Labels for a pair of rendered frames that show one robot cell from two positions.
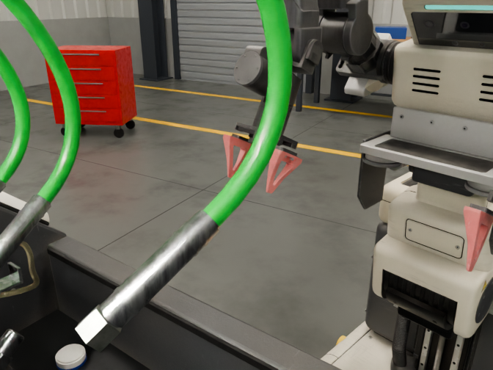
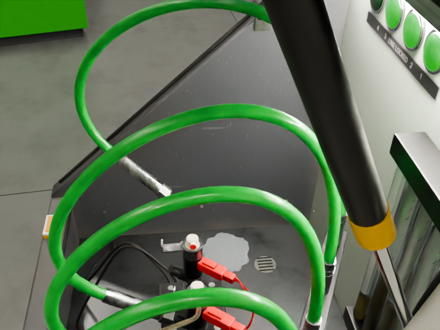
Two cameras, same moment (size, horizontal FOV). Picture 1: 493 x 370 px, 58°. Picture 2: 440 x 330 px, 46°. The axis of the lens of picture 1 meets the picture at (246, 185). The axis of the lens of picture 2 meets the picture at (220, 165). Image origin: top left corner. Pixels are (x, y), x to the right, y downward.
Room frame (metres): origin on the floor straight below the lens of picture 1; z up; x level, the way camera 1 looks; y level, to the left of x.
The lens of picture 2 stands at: (0.54, 0.56, 1.63)
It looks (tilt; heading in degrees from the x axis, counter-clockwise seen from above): 38 degrees down; 226
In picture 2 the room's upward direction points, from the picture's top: 2 degrees clockwise
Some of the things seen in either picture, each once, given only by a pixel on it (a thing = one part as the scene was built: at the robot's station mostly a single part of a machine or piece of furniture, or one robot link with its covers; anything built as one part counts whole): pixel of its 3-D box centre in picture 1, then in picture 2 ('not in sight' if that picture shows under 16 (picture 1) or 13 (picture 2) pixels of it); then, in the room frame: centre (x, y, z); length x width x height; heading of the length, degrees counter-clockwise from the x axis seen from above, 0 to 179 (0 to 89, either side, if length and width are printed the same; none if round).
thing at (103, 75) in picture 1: (94, 91); not in sight; (4.55, 1.56, 0.43); 0.70 x 0.46 x 0.86; 84
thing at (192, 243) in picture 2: not in sight; (192, 245); (0.23, 0.19, 1.12); 0.02 x 0.02 x 0.03
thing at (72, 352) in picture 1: (70, 357); not in sight; (0.48, 0.24, 0.84); 0.04 x 0.04 x 0.01
